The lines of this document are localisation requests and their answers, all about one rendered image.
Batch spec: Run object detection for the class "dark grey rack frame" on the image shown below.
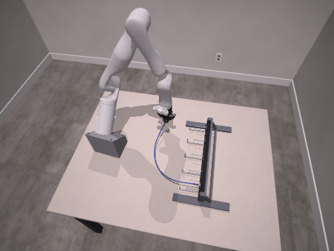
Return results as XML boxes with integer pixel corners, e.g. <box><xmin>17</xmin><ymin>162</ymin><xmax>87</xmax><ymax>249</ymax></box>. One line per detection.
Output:
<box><xmin>172</xmin><ymin>117</ymin><xmax>232</xmax><ymax>211</ymax></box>

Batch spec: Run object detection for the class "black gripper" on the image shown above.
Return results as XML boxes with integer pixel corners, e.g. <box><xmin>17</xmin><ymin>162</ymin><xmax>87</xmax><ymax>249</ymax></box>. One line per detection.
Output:
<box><xmin>157</xmin><ymin>107</ymin><xmax>176</xmax><ymax>123</ymax></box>

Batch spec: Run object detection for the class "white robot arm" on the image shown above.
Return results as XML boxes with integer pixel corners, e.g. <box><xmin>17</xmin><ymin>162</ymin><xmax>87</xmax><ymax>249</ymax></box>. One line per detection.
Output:
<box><xmin>95</xmin><ymin>8</ymin><xmax>173</xmax><ymax>135</ymax></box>

